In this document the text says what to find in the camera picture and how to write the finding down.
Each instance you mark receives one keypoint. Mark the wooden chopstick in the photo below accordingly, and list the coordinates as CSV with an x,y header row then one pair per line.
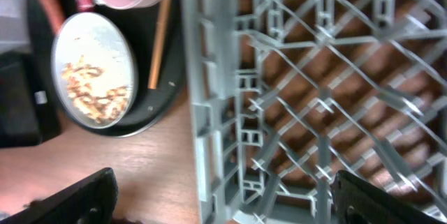
x,y
157,54

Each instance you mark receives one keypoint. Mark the grey dishwasher rack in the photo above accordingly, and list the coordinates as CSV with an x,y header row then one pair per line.
x,y
287,93

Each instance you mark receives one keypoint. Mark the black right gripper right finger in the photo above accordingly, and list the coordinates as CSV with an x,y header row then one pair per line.
x,y
357,201

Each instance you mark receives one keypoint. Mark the grey plate with food scraps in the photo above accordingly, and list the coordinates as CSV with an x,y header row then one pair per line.
x,y
94,70

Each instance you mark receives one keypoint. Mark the clear plastic bin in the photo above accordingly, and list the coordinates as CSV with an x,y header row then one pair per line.
x,y
14,31

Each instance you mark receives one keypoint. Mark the round black tray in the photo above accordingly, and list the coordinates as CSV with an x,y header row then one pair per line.
x,y
139,28

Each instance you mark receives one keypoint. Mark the black rectangular bin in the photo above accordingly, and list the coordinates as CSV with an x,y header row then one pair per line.
x,y
28,118

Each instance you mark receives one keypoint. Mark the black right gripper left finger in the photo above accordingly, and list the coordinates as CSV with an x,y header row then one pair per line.
x,y
90,200

